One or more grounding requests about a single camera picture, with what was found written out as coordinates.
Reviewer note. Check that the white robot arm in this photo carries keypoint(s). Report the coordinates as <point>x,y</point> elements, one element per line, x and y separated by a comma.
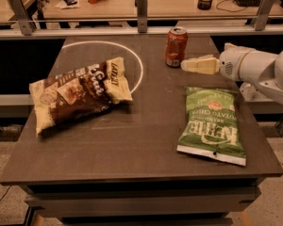
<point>262,70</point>

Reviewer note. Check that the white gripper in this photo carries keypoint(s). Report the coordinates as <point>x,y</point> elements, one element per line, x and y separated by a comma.
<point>232,64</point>

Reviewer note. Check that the black mesh cup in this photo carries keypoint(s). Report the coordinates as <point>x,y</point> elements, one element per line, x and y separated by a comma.
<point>204,4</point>

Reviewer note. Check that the red coke can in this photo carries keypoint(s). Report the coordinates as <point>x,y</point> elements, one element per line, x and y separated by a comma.
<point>177,39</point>

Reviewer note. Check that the green Kettle chip bag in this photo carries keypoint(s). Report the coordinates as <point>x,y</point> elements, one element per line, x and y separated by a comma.
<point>212,127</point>

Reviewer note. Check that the clear plastic bottle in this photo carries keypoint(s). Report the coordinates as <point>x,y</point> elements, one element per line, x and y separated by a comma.
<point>248,91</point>

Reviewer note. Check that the metal guard rail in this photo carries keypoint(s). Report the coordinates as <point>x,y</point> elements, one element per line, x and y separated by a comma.
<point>127,17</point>

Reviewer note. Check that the brown chip bag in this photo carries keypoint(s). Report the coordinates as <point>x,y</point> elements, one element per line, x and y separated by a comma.
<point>79,93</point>

